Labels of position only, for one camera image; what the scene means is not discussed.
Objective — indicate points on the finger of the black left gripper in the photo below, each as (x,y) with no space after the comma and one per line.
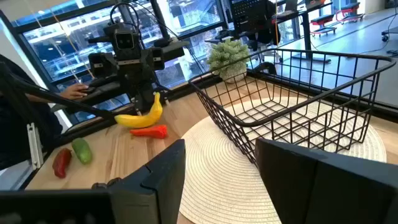
(139,102)
(150,99)

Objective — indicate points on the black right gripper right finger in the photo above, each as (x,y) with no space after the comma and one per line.
(326,193)

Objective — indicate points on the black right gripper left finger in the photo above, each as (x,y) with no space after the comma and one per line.
(155,186)

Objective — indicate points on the yellow banana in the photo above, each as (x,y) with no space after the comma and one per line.
(140,120)

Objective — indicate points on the orange pepper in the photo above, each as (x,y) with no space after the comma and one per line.
(152,132)

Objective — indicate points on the green cucumber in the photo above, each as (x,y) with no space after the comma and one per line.
(82,151)

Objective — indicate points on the red chilli pepper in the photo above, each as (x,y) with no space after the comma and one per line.
(61,163)

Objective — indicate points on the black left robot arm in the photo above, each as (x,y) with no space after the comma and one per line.
(102,63)

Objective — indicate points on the white round plate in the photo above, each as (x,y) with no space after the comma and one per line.
(217,174)

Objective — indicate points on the person's hand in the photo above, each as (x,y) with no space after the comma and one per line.
(74,91)

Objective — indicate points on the black diagonal strut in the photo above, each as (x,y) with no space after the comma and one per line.
(56,98)

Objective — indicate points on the potted green plant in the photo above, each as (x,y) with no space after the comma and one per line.
(228,56)

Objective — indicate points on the black office chair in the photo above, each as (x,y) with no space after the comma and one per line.
(248,15)

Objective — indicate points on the person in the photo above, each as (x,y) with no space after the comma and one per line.
(12,130)

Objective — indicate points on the black standing desk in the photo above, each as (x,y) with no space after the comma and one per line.
(306,34)

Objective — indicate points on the red black bench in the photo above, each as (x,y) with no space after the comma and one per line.
(323,19)
(349,7)

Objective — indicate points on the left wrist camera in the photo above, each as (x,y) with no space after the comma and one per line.
(124,40)

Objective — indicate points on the black window frame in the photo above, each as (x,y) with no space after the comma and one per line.
(161,15)

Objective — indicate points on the silver metal bracket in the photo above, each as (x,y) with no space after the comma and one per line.
(35,146)

